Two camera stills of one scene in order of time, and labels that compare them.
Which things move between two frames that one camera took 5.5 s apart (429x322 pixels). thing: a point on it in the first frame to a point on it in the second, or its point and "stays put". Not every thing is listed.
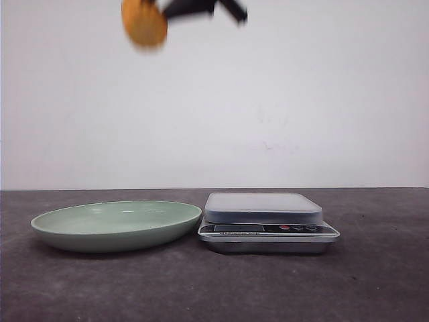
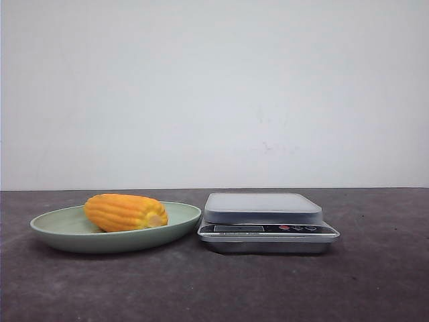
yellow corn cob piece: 146,25 to 110,212
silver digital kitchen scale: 264,223 stays put
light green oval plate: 117,226 stays put
